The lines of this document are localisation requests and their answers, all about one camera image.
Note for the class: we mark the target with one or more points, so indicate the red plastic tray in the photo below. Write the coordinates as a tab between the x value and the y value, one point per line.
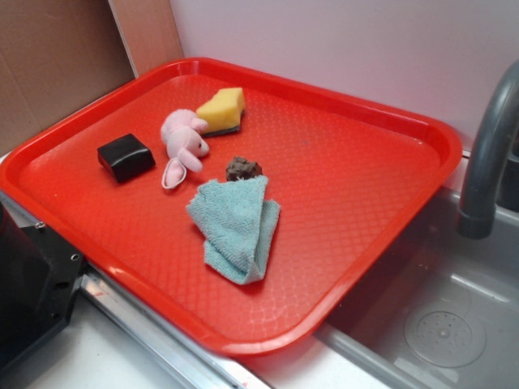
349	175

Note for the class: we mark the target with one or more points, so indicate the pink plush bunny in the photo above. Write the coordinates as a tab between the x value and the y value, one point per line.
181	134

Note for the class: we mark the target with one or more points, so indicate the brown cardboard panel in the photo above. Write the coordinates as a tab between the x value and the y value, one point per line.
59	56

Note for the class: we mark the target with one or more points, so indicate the brown lumpy rock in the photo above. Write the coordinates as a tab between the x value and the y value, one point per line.
240	168

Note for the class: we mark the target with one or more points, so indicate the black rectangular block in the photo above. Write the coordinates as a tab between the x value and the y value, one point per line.
125	158

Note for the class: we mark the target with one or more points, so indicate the grey sink basin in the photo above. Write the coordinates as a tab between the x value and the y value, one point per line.
436	310

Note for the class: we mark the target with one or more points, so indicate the yellow sponge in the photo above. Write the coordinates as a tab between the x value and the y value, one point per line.
223	112

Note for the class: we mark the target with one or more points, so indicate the grey faucet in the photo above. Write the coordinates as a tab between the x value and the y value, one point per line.
491	178

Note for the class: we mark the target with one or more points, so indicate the light blue cloth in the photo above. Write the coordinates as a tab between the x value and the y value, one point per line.
238	224

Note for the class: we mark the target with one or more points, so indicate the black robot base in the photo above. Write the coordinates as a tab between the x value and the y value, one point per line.
40	276

